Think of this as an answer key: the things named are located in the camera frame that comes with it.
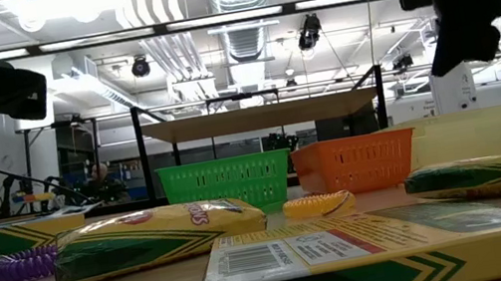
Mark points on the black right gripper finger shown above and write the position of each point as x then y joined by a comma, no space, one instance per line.
468,48

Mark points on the orange plastic basket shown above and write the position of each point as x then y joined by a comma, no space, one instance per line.
355,164

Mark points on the yellow spiral coil band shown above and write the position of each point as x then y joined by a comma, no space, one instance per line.
316,205

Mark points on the green plastic basket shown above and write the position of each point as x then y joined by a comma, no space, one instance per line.
226,179

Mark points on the black background robot arm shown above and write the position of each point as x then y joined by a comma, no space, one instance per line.
281,143

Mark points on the white pillar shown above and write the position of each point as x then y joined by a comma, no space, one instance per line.
451,88

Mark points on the yellow plastic basket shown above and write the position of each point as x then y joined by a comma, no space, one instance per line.
471,135

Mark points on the small yellow crayon box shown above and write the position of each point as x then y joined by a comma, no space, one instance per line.
488,176
155,236

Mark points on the person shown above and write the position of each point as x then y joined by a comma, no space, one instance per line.
101,184

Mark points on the black ceiling spotlight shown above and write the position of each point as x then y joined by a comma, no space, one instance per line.
140,67
309,33

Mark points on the purple spiral coil band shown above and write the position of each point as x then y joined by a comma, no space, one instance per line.
23,264

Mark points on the yellow crayon box with barcode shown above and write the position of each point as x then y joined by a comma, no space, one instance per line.
389,254

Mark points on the wooden shelf riser black legs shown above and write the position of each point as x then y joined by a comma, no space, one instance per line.
257,117

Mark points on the black metal table frame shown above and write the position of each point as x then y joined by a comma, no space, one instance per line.
289,8

